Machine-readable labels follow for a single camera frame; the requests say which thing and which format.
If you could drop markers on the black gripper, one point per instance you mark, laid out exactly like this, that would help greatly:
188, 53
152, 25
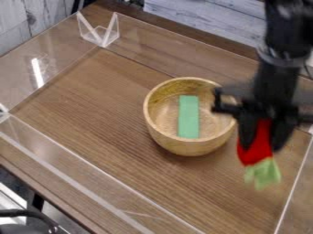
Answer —
235, 100

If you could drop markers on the red plush strawberry toy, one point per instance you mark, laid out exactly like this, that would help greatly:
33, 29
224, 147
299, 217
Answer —
257, 158

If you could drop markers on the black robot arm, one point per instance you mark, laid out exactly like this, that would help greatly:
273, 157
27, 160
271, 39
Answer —
272, 97

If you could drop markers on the wooden bowl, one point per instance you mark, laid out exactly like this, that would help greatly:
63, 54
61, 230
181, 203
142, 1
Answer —
161, 115

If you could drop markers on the green rectangular block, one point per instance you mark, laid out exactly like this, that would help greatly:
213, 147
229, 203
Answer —
189, 116

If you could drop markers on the clear acrylic tray wall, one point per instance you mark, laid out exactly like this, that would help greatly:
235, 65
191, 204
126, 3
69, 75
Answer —
74, 137

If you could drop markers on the black table leg frame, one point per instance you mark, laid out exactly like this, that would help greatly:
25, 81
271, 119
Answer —
35, 201

